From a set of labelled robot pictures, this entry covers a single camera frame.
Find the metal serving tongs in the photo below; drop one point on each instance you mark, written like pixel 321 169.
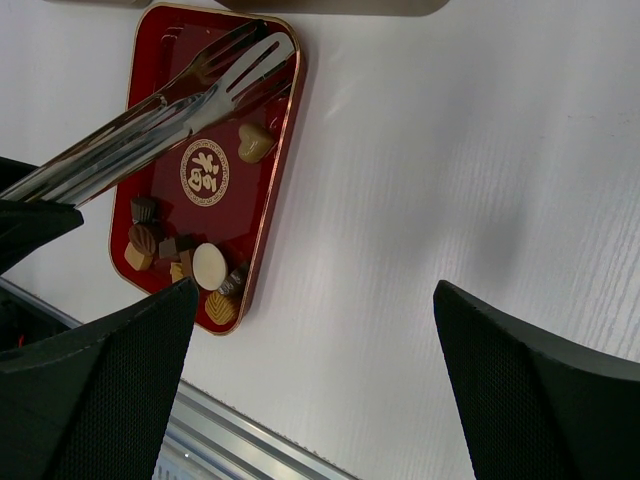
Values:
pixel 233 75

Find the brown cup chocolate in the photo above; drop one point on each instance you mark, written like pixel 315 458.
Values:
pixel 142 209

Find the aluminium front rail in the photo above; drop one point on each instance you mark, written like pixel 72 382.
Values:
pixel 204 438

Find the gold square tin box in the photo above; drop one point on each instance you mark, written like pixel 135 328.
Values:
pixel 406 8

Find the dark square chocolate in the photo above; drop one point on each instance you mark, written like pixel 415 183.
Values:
pixel 171 248

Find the cream heart chocolate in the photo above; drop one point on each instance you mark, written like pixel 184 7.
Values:
pixel 255 143

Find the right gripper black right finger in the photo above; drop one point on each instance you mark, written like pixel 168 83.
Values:
pixel 532 404

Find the brown leaf chocolate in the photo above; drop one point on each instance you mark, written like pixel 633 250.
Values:
pixel 145 238

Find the red rectangular tray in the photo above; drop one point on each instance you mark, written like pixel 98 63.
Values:
pixel 202 188

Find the caramel shell chocolate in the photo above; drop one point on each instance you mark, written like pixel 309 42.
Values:
pixel 221 309

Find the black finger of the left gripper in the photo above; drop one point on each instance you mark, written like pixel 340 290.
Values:
pixel 25 227

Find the white oval chocolate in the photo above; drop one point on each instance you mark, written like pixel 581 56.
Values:
pixel 209 267

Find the wrapped dark candy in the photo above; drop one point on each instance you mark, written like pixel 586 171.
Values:
pixel 235 282

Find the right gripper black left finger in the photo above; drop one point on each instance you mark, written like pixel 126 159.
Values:
pixel 93 402

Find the small yellow ridged chocolate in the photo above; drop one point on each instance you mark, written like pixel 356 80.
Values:
pixel 176 272

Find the gold tin lid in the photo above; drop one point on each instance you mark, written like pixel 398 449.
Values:
pixel 114 3

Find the caramel block chocolate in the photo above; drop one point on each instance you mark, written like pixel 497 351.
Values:
pixel 137 260

